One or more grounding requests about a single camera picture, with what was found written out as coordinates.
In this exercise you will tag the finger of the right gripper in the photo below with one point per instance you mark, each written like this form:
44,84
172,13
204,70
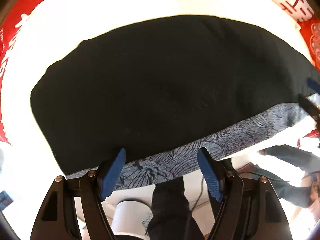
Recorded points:
308,106
312,84

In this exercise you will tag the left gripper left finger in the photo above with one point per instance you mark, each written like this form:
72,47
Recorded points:
57,215

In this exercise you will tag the red sofa cover with characters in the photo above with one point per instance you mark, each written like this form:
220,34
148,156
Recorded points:
297,7

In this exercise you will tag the seated person in pink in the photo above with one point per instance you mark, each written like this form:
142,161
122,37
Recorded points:
293,173

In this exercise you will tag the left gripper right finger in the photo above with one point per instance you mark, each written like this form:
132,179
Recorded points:
244,208

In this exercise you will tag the red embroidered pillow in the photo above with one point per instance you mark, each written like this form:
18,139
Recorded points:
310,32

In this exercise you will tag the black pants with blue trim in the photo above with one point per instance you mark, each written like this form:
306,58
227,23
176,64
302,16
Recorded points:
162,89

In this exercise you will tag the cream seat cushion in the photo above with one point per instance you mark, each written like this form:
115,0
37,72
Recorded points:
29,168

